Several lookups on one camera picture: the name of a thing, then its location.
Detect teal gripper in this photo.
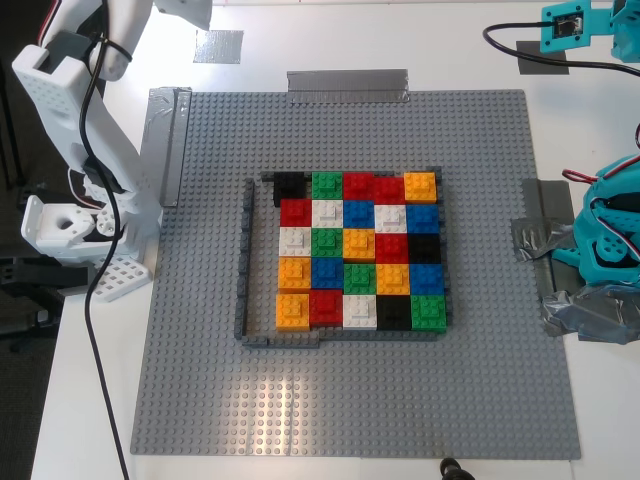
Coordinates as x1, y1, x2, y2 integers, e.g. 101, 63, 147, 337
608, 0, 640, 64

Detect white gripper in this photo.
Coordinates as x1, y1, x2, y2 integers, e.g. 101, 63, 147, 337
151, 0, 215, 32

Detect black Lego cube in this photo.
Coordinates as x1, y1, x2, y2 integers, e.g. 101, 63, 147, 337
375, 294, 412, 331
273, 171, 308, 207
407, 233, 443, 265

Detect green Lego cube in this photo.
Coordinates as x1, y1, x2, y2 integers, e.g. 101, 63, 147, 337
311, 171, 344, 200
310, 227, 344, 259
342, 263, 377, 296
410, 294, 449, 333

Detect red Lego cube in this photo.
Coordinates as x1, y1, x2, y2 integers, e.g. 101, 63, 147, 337
372, 175, 406, 205
279, 198, 314, 229
374, 233, 410, 265
308, 290, 344, 329
342, 172, 376, 201

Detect white Lego cube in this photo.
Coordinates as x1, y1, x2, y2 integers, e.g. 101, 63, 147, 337
311, 199, 345, 230
373, 203, 409, 235
342, 293, 378, 331
278, 226, 313, 259

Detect blue Lego cube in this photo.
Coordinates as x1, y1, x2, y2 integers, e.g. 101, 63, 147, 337
408, 263, 445, 296
342, 199, 376, 230
310, 257, 345, 291
405, 203, 441, 236

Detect orange Lego cube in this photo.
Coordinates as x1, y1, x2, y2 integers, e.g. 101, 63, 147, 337
403, 172, 439, 205
375, 263, 410, 296
274, 293, 311, 334
342, 228, 377, 264
277, 256, 313, 294

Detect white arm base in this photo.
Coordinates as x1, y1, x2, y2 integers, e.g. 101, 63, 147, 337
19, 194, 154, 305

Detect silver tape patch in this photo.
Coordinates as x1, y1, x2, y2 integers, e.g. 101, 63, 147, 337
192, 28, 245, 65

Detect dark grey tape patch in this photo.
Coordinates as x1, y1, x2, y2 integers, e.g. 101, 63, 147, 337
515, 39, 571, 77

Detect wide silver tape strip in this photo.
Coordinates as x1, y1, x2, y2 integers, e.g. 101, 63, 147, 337
286, 68, 412, 106

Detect flat grey tape strip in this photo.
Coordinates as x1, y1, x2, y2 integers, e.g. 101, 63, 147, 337
521, 177, 576, 301

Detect crumpled grey tape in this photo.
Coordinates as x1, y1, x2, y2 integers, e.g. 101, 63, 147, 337
509, 215, 572, 265
538, 283, 640, 346

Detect black table clamp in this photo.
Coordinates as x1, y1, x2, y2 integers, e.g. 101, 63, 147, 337
0, 254, 94, 301

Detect grey Lego baseplate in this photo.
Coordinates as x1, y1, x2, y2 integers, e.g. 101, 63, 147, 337
129, 88, 584, 459

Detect black knob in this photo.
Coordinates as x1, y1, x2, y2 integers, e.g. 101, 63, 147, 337
438, 457, 476, 480

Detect black cable on teal camera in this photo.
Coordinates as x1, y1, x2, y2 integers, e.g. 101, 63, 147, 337
482, 20, 640, 77

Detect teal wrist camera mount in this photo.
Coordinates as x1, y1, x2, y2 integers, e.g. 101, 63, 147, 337
538, 0, 612, 55

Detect dark grey brick frame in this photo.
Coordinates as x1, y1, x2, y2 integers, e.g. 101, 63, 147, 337
234, 166, 455, 350

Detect black cable on white arm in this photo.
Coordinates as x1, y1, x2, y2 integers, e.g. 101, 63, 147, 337
79, 0, 132, 480

